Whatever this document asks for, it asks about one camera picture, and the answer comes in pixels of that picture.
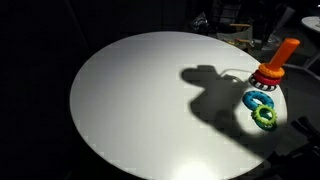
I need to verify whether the shiny crumpled object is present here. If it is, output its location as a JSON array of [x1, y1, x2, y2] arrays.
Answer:
[[190, 12, 210, 33]]

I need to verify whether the orange stacking peg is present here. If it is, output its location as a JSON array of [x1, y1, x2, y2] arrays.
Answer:
[[267, 37, 301, 72]]

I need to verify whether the blue dotted ring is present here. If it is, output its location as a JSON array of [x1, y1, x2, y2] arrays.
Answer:
[[242, 90, 275, 111]]

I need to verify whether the wooden frame furniture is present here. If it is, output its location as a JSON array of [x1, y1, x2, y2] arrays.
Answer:
[[216, 21, 266, 53]]

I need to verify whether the green spiky ring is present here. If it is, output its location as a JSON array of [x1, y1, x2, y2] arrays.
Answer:
[[250, 104, 278, 125]]

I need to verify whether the black white striped base ring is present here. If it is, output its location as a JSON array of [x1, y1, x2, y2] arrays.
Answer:
[[247, 74, 278, 92]]

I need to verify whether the red ring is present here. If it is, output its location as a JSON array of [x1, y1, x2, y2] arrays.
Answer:
[[251, 70, 283, 87]]

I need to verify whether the orange bumpy ring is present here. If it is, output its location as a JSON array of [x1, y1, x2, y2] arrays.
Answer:
[[257, 62, 286, 80]]

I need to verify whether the teal ring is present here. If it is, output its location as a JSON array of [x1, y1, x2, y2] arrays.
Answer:
[[255, 112, 278, 132]]

